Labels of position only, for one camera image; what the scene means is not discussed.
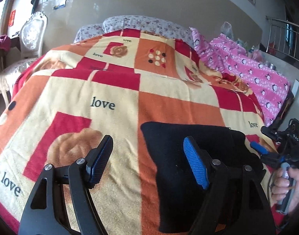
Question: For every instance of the dark hanging cloth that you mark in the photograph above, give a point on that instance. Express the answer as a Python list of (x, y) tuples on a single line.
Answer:
[(35, 4)]

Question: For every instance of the pink penguin print quilt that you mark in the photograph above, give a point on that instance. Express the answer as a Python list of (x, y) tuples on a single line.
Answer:
[(226, 56)]

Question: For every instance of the white ornate chair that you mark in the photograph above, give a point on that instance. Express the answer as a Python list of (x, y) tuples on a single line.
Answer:
[(29, 42)]

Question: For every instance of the red paper sign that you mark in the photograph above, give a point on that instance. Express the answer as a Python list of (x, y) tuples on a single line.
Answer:
[(11, 18)]

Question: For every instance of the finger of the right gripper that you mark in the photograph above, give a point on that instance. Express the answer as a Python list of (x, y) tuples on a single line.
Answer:
[(259, 148)]

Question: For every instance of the floral pillow near chair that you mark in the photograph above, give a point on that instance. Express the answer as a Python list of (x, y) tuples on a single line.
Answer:
[(88, 32)]

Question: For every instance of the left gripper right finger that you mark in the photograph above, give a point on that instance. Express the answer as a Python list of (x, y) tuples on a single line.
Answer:
[(235, 202)]

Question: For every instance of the floral pillow long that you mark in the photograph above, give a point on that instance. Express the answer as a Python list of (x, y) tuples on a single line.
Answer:
[(149, 24)]

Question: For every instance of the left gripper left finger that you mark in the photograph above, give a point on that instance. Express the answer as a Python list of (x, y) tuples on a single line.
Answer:
[(45, 210)]

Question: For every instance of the right hand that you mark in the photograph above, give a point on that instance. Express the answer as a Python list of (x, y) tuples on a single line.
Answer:
[(282, 187)]

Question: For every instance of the orange red patterned blanket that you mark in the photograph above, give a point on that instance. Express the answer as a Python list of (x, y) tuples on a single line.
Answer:
[(70, 98)]

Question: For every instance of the maroon cloth on table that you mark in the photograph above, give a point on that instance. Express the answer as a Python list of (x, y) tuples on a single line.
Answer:
[(5, 43)]

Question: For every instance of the metal railing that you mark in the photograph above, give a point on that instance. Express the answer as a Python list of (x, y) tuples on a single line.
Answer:
[(283, 40)]

